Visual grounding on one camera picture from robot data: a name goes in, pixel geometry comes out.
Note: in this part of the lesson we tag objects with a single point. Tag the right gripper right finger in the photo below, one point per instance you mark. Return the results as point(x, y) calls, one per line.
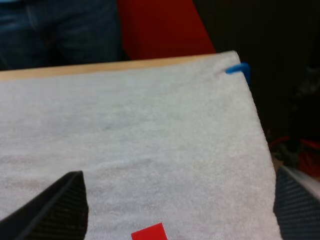
point(297, 207)

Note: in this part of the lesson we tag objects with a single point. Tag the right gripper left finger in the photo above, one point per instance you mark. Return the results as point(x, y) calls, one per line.
point(55, 212)

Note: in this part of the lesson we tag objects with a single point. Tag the red cube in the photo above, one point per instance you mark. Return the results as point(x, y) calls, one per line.
point(150, 232)

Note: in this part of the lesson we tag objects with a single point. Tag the blue clip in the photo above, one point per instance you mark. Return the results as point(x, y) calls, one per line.
point(238, 68)

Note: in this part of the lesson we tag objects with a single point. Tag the person's legs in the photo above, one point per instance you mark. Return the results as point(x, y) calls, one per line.
point(57, 32)

